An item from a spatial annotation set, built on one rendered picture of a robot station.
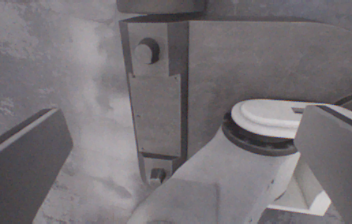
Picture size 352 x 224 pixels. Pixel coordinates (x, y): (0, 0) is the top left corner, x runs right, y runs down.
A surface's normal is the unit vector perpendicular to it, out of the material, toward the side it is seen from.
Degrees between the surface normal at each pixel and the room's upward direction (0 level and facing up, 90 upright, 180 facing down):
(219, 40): 0
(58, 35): 0
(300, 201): 90
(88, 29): 0
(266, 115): 90
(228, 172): 90
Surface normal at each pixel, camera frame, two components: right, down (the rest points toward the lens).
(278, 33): -0.19, 0.49
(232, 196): -0.01, -0.87
